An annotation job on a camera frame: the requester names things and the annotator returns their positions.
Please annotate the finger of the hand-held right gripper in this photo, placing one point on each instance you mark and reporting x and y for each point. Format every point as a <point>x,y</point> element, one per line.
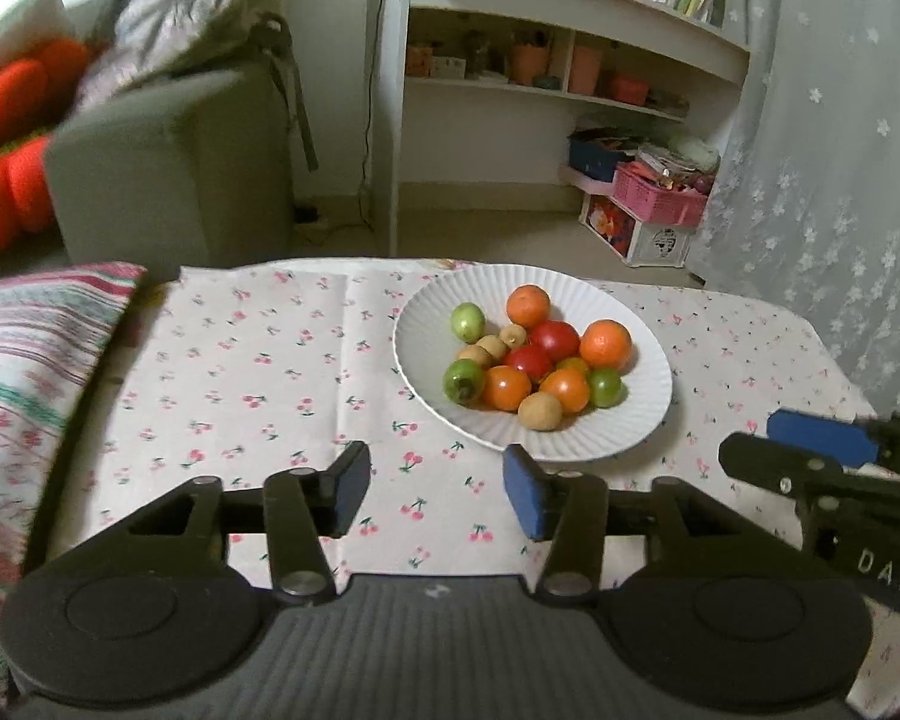
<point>821,431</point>
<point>780,465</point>

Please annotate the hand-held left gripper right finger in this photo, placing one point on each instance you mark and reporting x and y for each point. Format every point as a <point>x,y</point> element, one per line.
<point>525,495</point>

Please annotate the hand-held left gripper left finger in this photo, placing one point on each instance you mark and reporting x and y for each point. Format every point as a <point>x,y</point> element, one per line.
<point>352,484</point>

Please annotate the orange tomato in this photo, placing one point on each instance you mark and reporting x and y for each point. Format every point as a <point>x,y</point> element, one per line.
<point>507,387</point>
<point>566,390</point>

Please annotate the white ribbed plate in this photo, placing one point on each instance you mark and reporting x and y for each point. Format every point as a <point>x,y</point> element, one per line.
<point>622,427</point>

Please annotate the green round fruit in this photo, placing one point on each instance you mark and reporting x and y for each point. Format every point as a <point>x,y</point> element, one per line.
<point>463,379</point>
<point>606,387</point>
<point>467,320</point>

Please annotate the red tomato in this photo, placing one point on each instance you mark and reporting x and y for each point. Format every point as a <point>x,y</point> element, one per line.
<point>554,340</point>
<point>529,362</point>

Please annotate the yellow-green tomato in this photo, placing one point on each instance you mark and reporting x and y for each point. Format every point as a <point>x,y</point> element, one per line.
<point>572,365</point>

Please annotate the orange mandarin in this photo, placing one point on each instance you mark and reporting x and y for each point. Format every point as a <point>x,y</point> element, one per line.
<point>606,343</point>
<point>529,305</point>

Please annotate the cherry print cloth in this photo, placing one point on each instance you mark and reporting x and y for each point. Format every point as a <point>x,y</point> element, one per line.
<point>270,360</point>

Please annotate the white printed crate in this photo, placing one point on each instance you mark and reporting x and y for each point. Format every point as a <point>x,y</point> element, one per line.
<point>664,247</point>

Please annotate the beige table cover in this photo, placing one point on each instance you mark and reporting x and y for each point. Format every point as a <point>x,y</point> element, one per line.
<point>139,330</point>

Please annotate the white floral lace curtain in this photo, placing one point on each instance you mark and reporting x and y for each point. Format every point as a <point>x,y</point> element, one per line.
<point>817,165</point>

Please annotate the black power adapter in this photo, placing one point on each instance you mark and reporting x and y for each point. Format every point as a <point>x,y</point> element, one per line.
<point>307,214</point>

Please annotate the pink plastic basket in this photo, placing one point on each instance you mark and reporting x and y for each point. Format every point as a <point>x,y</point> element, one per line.
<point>652,202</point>

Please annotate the pile of paper items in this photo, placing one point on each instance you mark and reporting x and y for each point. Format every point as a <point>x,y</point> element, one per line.
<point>675,157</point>

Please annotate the dark blue box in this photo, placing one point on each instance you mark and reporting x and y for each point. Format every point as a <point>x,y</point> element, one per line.
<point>592,157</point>

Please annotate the striped patterned pillow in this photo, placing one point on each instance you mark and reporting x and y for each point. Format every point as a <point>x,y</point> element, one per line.
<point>30,360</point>

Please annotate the grey sofa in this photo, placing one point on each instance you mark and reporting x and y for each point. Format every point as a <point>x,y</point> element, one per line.
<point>172,172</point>

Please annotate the red small box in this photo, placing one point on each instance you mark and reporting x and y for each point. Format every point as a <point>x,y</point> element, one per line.
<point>628,86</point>

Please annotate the white bookshelf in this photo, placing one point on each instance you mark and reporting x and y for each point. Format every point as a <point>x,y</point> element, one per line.
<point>390,90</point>

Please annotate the small cardboard box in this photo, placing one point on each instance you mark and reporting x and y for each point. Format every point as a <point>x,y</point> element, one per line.
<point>450,64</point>

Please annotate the red flower cushion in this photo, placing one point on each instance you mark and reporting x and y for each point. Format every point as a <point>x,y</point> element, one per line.
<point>7,187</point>

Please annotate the grey floral cloth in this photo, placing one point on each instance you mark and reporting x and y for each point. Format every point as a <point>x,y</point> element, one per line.
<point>165,7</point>

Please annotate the white cushion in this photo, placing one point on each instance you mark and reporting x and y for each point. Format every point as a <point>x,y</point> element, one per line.
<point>22,30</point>

